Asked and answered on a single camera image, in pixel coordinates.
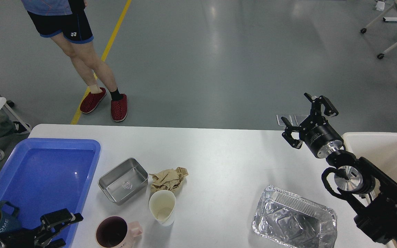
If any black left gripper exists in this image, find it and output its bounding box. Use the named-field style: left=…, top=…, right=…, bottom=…
left=0, top=208, right=83, bottom=248

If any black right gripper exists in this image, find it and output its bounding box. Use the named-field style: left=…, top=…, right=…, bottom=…
left=281, top=93, right=344, bottom=158

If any pink home mug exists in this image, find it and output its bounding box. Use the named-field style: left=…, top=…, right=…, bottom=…
left=95, top=216, right=143, bottom=248

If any stainless steel rectangular container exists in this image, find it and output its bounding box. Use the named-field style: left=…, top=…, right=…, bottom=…
left=98, top=157, right=149, bottom=206

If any aluminium foil tray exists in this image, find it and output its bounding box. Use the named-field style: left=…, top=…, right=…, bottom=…
left=252, top=185, right=337, bottom=248

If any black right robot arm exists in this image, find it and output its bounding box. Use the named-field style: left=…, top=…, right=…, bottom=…
left=281, top=93, right=397, bottom=245

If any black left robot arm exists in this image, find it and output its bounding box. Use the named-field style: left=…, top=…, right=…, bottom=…
left=0, top=209, right=83, bottom=248

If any left floor outlet plate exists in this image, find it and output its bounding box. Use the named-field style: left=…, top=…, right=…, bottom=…
left=276, top=114, right=294, bottom=126

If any blue plastic tray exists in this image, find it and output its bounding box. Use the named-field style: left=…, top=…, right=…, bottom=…
left=0, top=138, right=101, bottom=248

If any beige plastic bin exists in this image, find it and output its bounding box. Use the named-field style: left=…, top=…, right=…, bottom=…
left=342, top=132, right=397, bottom=182

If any white paper cup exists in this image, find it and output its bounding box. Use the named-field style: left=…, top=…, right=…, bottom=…
left=149, top=190, right=176, bottom=227

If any crumpled brown paper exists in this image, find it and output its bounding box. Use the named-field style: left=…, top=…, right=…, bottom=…
left=149, top=167, right=189, bottom=194

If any standing person in shorts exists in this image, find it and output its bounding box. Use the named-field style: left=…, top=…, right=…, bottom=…
left=22, top=0, right=128, bottom=122

